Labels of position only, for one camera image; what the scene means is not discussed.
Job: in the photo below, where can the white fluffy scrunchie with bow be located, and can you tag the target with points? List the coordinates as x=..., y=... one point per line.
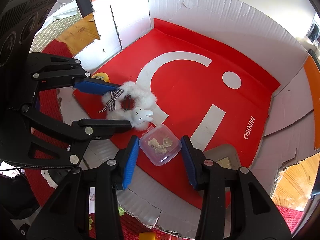
x=130, y=102

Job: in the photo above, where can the red knitted table cloth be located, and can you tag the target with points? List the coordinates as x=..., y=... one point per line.
x=132, y=228

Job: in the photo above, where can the orange white cardboard box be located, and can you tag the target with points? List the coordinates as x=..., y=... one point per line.
x=222, y=71

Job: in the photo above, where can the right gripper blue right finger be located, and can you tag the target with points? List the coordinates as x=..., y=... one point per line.
x=253, y=213

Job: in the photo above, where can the pink and yellow small toy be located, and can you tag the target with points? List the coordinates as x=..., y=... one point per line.
x=147, y=236

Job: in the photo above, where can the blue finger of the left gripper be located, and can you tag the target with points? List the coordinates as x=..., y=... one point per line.
x=51, y=72
x=78, y=135

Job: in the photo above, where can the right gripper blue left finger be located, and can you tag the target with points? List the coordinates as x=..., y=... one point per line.
x=65, y=214

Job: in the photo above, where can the yellow round tin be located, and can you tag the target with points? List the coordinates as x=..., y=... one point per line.
x=101, y=76

